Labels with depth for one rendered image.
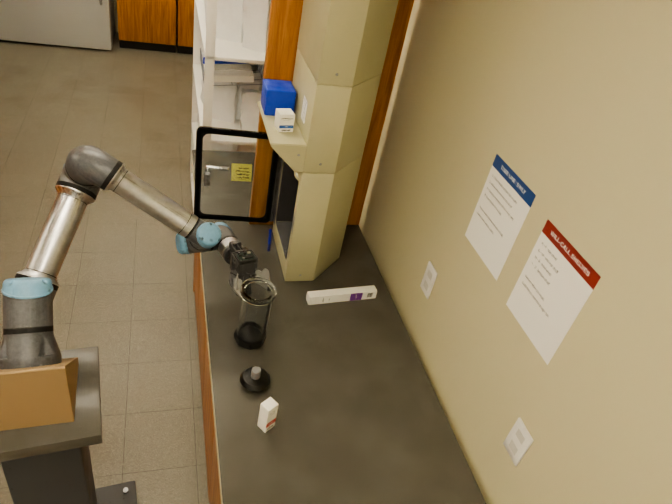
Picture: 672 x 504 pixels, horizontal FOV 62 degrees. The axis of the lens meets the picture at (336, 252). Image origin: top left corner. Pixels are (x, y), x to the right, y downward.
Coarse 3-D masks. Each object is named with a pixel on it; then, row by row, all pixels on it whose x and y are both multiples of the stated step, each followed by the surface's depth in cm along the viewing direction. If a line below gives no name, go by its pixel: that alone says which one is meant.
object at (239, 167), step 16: (224, 128) 201; (208, 144) 203; (224, 144) 204; (240, 144) 205; (256, 144) 206; (208, 160) 207; (224, 160) 208; (240, 160) 209; (256, 160) 210; (224, 176) 212; (240, 176) 213; (256, 176) 214; (208, 192) 216; (224, 192) 217; (240, 192) 218; (256, 192) 219; (208, 208) 220; (224, 208) 221; (240, 208) 222; (256, 208) 223
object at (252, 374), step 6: (246, 372) 167; (252, 372) 164; (258, 372) 164; (264, 372) 169; (240, 378) 166; (246, 378) 166; (252, 378) 166; (258, 378) 166; (264, 378) 167; (246, 384) 164; (252, 384) 164; (258, 384) 165; (264, 384) 165; (252, 390) 164; (258, 390) 164
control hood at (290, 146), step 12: (264, 120) 184; (276, 132) 179; (288, 132) 180; (300, 132) 182; (276, 144) 173; (288, 144) 174; (300, 144) 175; (288, 156) 176; (300, 156) 177; (300, 168) 180
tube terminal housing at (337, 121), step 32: (320, 96) 166; (352, 96) 170; (320, 128) 173; (352, 128) 180; (320, 160) 180; (352, 160) 193; (320, 192) 188; (352, 192) 207; (320, 224) 196; (288, 256) 203; (320, 256) 207
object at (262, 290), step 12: (240, 288) 166; (252, 288) 172; (264, 288) 172; (252, 300) 163; (264, 300) 164; (240, 312) 171; (252, 312) 167; (264, 312) 168; (240, 324) 173; (252, 324) 170; (264, 324) 173; (240, 336) 176; (252, 336) 174
